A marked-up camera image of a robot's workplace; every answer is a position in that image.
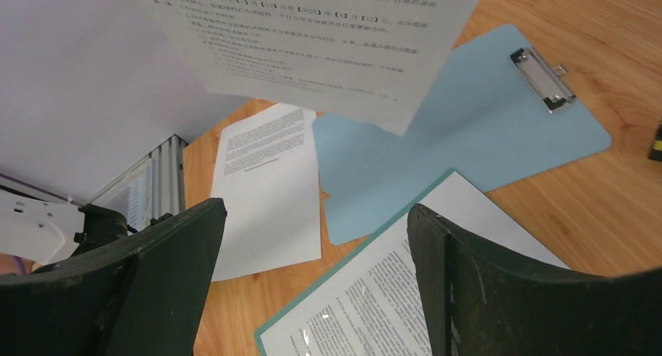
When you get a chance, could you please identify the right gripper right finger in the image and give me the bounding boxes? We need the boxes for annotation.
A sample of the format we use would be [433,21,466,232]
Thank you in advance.
[407,204,661,355]

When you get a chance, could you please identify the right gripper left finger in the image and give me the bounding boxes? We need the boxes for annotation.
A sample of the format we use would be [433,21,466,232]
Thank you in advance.
[1,198,227,355]

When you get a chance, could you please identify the printed text paper sheet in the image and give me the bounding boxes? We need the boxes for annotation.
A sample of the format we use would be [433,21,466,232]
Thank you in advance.
[255,170,561,355]

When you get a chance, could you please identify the green file folder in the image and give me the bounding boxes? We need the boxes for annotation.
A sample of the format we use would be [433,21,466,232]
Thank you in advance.
[253,167,456,356]

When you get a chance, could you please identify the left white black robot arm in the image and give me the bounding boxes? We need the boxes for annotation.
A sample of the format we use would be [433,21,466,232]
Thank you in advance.
[1,174,129,271]

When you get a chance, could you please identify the light blue clipboard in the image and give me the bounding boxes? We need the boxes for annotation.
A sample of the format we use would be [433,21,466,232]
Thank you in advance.
[313,24,611,245]

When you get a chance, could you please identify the aluminium frame rail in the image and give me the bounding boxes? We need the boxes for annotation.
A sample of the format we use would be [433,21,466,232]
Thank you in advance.
[91,135,187,231]

